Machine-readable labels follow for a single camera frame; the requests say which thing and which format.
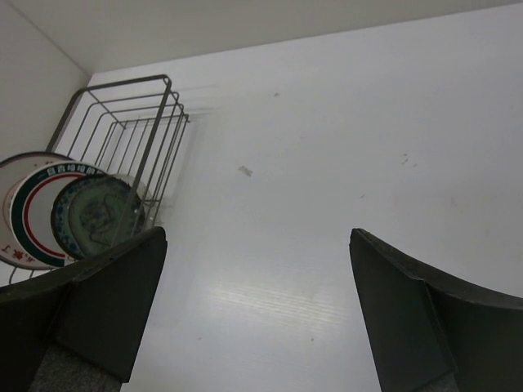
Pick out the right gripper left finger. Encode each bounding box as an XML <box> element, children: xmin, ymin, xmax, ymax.
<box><xmin>1</xmin><ymin>227</ymin><xmax>168</xmax><ymax>391</ymax></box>

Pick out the grey wire dish rack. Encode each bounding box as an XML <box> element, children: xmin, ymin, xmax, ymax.
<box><xmin>1</xmin><ymin>74</ymin><xmax>190</xmax><ymax>274</ymax></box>

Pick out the blue floral small plate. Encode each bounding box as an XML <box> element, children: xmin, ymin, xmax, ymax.
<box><xmin>51</xmin><ymin>175</ymin><xmax>126</xmax><ymax>260</ymax></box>

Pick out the green red rimmed plate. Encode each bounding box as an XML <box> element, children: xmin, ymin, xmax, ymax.
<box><xmin>10</xmin><ymin>161</ymin><xmax>105</xmax><ymax>268</ymax></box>

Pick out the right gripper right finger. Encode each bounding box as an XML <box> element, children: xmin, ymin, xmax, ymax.
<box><xmin>349</xmin><ymin>229</ymin><xmax>522</xmax><ymax>391</ymax></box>

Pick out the orange sunburst plate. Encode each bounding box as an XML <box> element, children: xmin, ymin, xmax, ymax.
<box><xmin>1</xmin><ymin>152</ymin><xmax>72</xmax><ymax>270</ymax></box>

